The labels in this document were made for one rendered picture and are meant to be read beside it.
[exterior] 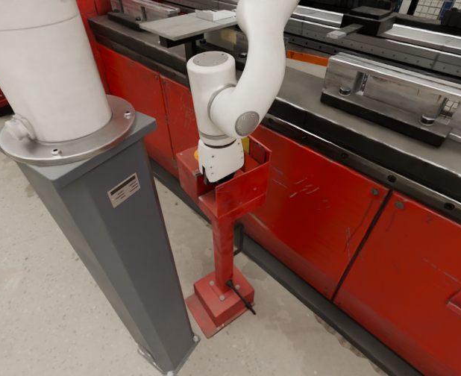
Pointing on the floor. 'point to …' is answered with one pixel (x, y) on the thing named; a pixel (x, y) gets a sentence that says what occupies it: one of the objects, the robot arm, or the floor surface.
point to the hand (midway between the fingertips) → (225, 186)
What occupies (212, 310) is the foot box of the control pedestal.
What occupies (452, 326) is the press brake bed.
